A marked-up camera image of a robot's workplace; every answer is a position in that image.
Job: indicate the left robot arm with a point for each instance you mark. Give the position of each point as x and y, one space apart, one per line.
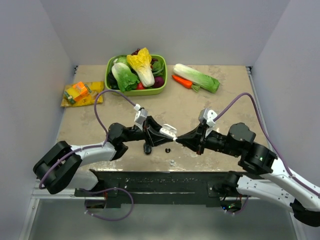
60 167

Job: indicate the dark red grapes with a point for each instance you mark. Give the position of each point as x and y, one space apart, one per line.
136 52

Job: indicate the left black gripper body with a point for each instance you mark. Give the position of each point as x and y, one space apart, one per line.
149 133

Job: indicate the napa cabbage on table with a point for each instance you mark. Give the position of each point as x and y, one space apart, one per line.
196 77

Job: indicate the white earbud front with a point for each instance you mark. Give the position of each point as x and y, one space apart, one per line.
172 162

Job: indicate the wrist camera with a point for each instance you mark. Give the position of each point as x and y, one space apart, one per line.
208 117
140 116

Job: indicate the yellow napa cabbage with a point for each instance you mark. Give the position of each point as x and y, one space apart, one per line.
141 64

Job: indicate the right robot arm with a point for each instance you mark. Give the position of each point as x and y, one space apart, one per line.
280 188

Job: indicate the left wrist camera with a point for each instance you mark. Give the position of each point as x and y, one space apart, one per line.
140 116

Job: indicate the white earbud charging case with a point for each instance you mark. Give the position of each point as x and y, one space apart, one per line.
168 130

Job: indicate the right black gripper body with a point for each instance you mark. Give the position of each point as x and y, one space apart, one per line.
202 134

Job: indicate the purple onion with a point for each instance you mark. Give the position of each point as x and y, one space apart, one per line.
158 82

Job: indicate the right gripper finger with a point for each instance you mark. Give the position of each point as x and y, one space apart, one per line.
192 136
193 145

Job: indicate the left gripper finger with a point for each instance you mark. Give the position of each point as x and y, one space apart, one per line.
151 122
160 139

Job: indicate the orange juice box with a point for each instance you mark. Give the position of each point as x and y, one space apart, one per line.
77 92

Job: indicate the green plastic basket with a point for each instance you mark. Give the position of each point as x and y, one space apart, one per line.
140 92

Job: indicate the orange toy carrot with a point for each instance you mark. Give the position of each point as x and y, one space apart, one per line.
186 83

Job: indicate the green lettuce in basket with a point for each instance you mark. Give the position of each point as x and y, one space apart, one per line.
126 80

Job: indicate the black earbud charging case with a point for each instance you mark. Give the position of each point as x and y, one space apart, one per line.
147 149

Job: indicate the yellow snack bag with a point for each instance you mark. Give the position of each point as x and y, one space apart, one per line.
95 87

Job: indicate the dark green leafy vegetable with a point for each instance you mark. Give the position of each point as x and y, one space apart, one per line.
157 68

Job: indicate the round green cabbage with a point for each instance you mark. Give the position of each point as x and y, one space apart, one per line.
121 59

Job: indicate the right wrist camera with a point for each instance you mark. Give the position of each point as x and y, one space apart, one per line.
208 117

